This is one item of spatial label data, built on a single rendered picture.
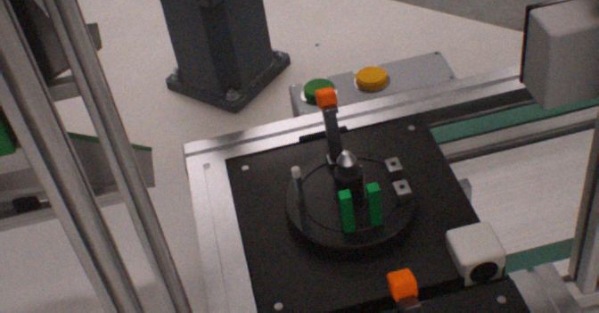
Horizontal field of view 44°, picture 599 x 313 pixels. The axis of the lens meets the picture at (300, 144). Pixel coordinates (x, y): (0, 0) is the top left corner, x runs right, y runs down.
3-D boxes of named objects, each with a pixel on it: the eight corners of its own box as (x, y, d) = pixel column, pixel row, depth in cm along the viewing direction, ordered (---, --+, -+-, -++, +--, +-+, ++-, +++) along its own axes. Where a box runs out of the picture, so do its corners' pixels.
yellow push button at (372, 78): (353, 81, 98) (351, 69, 97) (381, 74, 99) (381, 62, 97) (361, 99, 95) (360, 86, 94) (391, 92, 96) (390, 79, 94)
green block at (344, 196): (340, 226, 75) (336, 191, 72) (352, 223, 75) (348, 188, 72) (344, 234, 74) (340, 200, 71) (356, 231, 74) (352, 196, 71)
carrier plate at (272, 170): (228, 173, 89) (225, 160, 87) (422, 127, 90) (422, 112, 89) (265, 341, 71) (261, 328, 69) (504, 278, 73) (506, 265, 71)
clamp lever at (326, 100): (326, 155, 82) (314, 89, 79) (344, 151, 82) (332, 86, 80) (332, 166, 79) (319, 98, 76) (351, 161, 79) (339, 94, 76)
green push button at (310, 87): (301, 93, 98) (299, 81, 97) (331, 86, 98) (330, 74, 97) (308, 111, 95) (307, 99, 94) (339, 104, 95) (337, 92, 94)
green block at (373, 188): (367, 218, 75) (365, 184, 72) (379, 216, 75) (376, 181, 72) (371, 227, 74) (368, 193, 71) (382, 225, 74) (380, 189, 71)
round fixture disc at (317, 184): (275, 179, 84) (273, 167, 83) (394, 151, 85) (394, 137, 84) (302, 275, 73) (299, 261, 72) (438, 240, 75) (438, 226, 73)
